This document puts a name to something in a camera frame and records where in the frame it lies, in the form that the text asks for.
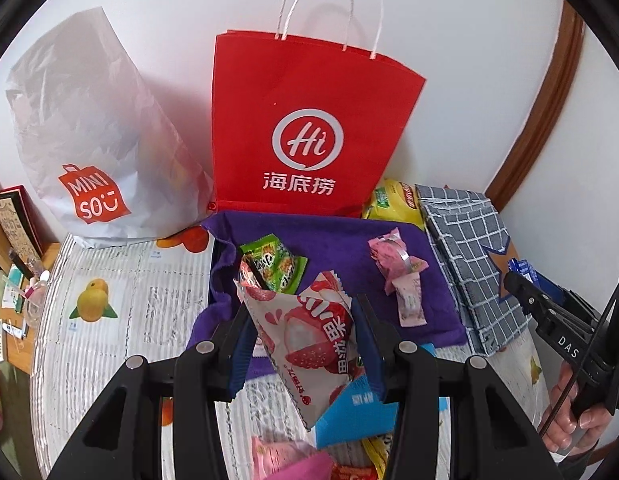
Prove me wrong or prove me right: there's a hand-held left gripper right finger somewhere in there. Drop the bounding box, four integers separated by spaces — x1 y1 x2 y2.
349 295 553 480

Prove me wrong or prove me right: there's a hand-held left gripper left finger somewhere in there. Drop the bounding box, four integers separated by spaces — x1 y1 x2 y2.
47 305 260 480

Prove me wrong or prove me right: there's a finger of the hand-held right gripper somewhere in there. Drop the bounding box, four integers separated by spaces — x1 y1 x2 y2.
503 270 590 334
532 267 573 307

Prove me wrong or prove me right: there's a lychee print triangular snack packet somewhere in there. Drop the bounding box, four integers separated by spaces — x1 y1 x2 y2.
234 270 365 431

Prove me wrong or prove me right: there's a long pale pink packet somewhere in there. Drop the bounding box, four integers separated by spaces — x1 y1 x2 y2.
392 270 427 326

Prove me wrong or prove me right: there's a green triangular snack packet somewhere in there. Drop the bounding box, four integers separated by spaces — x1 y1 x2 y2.
240 234 309 295

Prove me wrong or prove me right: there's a pink round candy packet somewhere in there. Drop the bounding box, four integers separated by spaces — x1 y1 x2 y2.
368 227 427 281

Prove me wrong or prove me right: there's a pink yellow triangular snack packet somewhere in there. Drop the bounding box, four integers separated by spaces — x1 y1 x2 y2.
252 437 335 480

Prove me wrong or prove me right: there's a small red snack packet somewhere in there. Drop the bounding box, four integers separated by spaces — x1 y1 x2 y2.
332 465 385 480

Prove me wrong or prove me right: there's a purple cloth tray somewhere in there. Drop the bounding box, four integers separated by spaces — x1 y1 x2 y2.
186 210 467 381

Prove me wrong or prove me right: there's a person's right hand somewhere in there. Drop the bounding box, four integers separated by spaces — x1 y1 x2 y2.
539 364 615 463

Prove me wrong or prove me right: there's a blue tissue pack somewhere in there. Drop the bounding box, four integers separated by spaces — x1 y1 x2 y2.
314 342 450 450

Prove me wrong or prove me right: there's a grey checked cloth with star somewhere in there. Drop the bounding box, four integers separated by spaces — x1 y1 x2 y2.
413 183 533 357

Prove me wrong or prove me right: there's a yellow chip bag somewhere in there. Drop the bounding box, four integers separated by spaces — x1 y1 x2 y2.
362 178 427 226

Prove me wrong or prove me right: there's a wooden nightstand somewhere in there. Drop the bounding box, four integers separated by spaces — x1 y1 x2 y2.
0 170 60 376

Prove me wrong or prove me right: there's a green white box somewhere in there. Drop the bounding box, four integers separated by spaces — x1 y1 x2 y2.
2 266 25 308

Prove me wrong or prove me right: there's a red paper bag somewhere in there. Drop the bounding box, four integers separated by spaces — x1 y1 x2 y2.
210 0 427 217

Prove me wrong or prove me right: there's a white plastic bag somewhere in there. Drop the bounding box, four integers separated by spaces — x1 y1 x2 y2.
4 7 218 251

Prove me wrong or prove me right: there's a black cable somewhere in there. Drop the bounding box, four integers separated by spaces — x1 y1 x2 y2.
537 230 619 433

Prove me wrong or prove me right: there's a wooden door frame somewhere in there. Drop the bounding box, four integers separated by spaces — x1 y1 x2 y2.
484 0 586 211

